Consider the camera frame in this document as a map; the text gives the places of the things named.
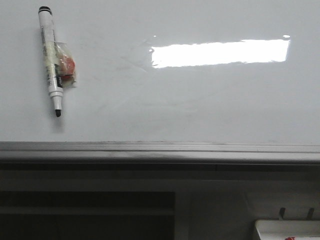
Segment white black whiteboard marker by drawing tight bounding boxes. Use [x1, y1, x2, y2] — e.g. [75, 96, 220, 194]
[38, 6, 76, 118]

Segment white whiteboard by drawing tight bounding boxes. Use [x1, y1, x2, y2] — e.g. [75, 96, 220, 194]
[0, 0, 320, 145]

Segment grey aluminium marker tray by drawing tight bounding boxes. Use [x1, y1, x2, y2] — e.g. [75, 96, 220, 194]
[0, 141, 320, 170]

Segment white box with red mark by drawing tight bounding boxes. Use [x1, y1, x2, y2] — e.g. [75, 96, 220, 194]
[252, 219, 320, 240]

